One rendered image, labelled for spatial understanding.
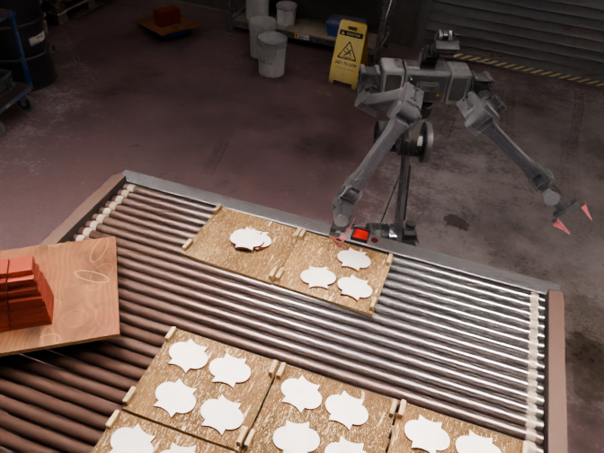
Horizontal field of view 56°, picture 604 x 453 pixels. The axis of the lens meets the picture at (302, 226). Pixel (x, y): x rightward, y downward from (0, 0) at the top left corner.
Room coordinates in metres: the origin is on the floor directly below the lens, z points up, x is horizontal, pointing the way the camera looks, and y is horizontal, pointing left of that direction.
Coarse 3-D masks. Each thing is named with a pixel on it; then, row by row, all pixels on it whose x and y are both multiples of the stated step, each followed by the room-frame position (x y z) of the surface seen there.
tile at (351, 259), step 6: (342, 252) 1.78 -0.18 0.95; (348, 252) 1.78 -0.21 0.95; (354, 252) 1.78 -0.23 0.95; (360, 252) 1.79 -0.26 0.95; (342, 258) 1.74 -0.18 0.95; (348, 258) 1.74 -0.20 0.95; (354, 258) 1.75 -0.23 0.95; (360, 258) 1.75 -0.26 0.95; (366, 258) 1.75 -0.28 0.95; (342, 264) 1.70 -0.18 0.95; (348, 264) 1.70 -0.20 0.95; (354, 264) 1.71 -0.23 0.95; (360, 264) 1.71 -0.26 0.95; (366, 264) 1.71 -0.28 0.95; (354, 270) 1.69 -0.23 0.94
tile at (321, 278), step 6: (306, 270) 1.65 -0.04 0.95; (312, 270) 1.65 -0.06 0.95; (318, 270) 1.66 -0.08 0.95; (324, 270) 1.66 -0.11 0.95; (300, 276) 1.61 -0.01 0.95; (306, 276) 1.62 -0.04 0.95; (312, 276) 1.62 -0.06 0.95; (318, 276) 1.62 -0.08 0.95; (324, 276) 1.62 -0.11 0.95; (330, 276) 1.63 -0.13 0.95; (306, 282) 1.58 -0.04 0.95; (312, 282) 1.58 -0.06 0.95; (318, 282) 1.59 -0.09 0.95; (324, 282) 1.59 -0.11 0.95; (330, 282) 1.59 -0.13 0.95; (312, 288) 1.56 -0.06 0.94; (324, 288) 1.56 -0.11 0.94
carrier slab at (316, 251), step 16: (304, 240) 1.84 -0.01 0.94; (320, 240) 1.85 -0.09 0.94; (304, 256) 1.74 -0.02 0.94; (320, 256) 1.75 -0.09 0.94; (336, 256) 1.76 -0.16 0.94; (368, 256) 1.78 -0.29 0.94; (384, 256) 1.78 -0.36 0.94; (288, 272) 1.64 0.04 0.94; (336, 272) 1.66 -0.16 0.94; (352, 272) 1.67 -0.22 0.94; (368, 272) 1.68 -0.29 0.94; (384, 272) 1.69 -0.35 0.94; (288, 288) 1.56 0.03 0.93; (304, 288) 1.56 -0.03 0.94; (320, 288) 1.57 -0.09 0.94; (336, 288) 1.58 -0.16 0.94; (336, 304) 1.50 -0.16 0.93; (352, 304) 1.50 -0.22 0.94; (368, 304) 1.50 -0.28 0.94
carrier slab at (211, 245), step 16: (224, 208) 2.02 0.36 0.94; (208, 224) 1.90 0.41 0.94; (224, 224) 1.91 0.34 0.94; (240, 224) 1.92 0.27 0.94; (256, 224) 1.93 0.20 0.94; (272, 224) 1.93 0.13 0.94; (192, 240) 1.78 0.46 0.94; (208, 240) 1.79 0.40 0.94; (224, 240) 1.80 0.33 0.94; (272, 240) 1.83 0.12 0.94; (288, 240) 1.84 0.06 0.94; (192, 256) 1.69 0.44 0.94; (208, 256) 1.69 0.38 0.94; (224, 256) 1.70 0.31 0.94; (240, 256) 1.71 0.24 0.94; (256, 256) 1.72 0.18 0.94; (272, 256) 1.73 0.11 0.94; (288, 256) 1.74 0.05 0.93; (240, 272) 1.62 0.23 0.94; (256, 272) 1.62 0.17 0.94
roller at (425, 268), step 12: (144, 192) 2.11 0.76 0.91; (156, 192) 2.11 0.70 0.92; (180, 204) 2.06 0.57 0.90; (192, 204) 2.05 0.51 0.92; (204, 204) 2.06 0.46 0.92; (408, 264) 1.77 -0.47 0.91; (420, 264) 1.77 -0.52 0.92; (444, 276) 1.73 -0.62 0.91; (456, 276) 1.72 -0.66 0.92; (468, 276) 1.73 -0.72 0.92; (492, 288) 1.68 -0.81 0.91; (504, 288) 1.67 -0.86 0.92; (528, 300) 1.63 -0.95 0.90; (540, 300) 1.63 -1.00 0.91
